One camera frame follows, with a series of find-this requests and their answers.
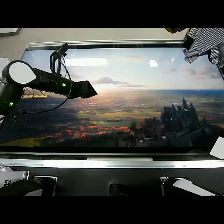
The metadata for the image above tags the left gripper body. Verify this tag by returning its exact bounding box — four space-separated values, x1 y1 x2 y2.
68 79 99 100

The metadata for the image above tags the pile of clothes hangers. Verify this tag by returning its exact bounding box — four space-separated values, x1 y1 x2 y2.
13 87 50 129

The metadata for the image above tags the checked shirt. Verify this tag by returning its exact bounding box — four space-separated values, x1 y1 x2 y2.
182 28 224 69

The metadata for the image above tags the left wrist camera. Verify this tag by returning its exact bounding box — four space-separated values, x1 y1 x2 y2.
49 42 72 80

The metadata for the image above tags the silver frame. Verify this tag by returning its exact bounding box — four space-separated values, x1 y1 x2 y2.
0 155 224 197

